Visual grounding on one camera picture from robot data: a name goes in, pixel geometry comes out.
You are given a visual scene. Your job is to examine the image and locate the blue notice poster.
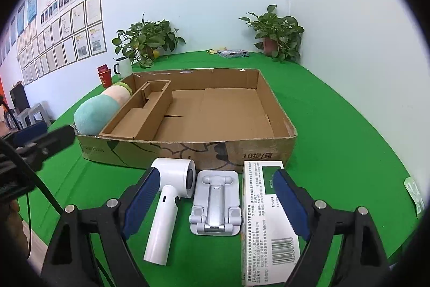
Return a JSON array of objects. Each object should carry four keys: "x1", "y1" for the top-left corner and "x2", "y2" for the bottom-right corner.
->
[{"x1": 27, "y1": 0, "x2": 38, "y2": 23}]

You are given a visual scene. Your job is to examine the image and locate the left potted green plant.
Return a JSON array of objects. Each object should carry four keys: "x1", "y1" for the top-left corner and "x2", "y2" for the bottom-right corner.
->
[{"x1": 112, "y1": 15, "x2": 186, "y2": 68}]

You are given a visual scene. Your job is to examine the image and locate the right potted green plant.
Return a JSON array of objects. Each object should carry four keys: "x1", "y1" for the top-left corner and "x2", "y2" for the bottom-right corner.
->
[{"x1": 240, "y1": 4, "x2": 305, "y2": 63}]

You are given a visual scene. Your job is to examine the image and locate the framed certificates on wall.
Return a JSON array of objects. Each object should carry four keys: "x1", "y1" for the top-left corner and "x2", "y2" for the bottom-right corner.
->
[{"x1": 17, "y1": 0, "x2": 108, "y2": 86}]

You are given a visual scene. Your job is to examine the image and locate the large open cardboard tray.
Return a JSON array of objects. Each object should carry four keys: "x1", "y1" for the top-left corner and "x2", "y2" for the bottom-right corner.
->
[{"x1": 77, "y1": 68, "x2": 297, "y2": 171}]

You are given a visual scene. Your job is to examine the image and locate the black cabinet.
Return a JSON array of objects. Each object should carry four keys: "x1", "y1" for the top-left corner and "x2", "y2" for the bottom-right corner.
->
[{"x1": 9, "y1": 82, "x2": 30, "y2": 114}]

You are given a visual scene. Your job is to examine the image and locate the small packet at table edge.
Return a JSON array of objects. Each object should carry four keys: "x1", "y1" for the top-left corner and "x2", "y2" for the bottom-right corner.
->
[{"x1": 404, "y1": 176, "x2": 425, "y2": 219}]

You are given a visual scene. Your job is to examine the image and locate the white green medicine box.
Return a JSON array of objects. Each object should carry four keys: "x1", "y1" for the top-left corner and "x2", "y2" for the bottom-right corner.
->
[{"x1": 241, "y1": 161, "x2": 300, "y2": 286}]

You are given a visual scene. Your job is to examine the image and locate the black cable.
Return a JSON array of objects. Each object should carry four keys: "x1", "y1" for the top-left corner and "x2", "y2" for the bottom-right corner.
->
[{"x1": 0, "y1": 138, "x2": 65, "y2": 261}]

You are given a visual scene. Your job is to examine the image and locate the white folding phone stand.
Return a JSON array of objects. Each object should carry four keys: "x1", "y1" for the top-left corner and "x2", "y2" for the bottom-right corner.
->
[{"x1": 189, "y1": 171, "x2": 242, "y2": 236}]

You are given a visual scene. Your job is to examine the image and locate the potted green plant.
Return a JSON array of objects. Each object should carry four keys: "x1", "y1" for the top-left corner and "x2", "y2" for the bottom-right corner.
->
[
  {"x1": 112, "y1": 15, "x2": 186, "y2": 68},
  {"x1": 240, "y1": 4, "x2": 305, "y2": 63}
]

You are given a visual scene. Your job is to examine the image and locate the grey plastic stool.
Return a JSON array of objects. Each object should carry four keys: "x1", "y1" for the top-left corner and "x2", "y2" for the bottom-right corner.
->
[{"x1": 17, "y1": 103, "x2": 51, "y2": 128}]

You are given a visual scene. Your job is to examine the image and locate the person's left hand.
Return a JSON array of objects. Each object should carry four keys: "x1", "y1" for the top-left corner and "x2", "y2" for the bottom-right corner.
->
[{"x1": 1, "y1": 200, "x2": 30, "y2": 258}]

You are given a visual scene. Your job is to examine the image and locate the green table cloth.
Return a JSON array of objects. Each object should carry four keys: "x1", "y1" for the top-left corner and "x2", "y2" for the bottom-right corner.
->
[{"x1": 29, "y1": 52, "x2": 418, "y2": 286}]

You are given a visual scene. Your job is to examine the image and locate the red cup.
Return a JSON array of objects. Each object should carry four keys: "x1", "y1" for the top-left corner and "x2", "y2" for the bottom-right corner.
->
[{"x1": 98, "y1": 64, "x2": 112, "y2": 88}]

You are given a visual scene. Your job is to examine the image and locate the white enamel mug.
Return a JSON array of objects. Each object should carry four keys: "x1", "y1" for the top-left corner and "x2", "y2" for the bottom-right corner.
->
[{"x1": 113, "y1": 57, "x2": 133, "y2": 79}]

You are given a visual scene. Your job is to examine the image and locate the pig plush toy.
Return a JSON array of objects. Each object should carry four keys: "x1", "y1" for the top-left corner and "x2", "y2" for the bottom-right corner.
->
[{"x1": 74, "y1": 82, "x2": 133, "y2": 136}]

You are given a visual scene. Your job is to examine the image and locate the long brown cardboard box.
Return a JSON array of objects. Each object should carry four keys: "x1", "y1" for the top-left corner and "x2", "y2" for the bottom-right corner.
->
[{"x1": 99, "y1": 80, "x2": 173, "y2": 141}]

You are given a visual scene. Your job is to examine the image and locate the white handheld hair dryer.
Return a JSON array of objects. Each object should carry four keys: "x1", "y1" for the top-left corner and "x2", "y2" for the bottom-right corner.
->
[{"x1": 144, "y1": 157, "x2": 196, "y2": 266}]

